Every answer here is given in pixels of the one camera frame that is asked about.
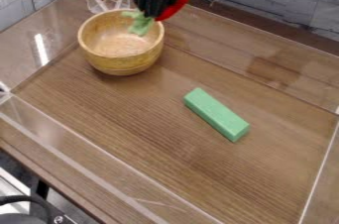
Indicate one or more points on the clear acrylic tray wall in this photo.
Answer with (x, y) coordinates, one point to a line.
(116, 143)

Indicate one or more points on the black metal table leg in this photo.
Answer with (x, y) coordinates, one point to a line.
(42, 189)

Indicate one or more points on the wooden bowl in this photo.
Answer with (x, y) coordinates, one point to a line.
(115, 51)

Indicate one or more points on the clear acrylic corner bracket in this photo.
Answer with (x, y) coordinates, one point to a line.
(98, 6)

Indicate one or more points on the green rectangular block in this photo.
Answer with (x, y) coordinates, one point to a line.
(216, 114)

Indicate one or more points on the red plush fruit green leaf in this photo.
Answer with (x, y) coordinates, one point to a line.
(143, 23)

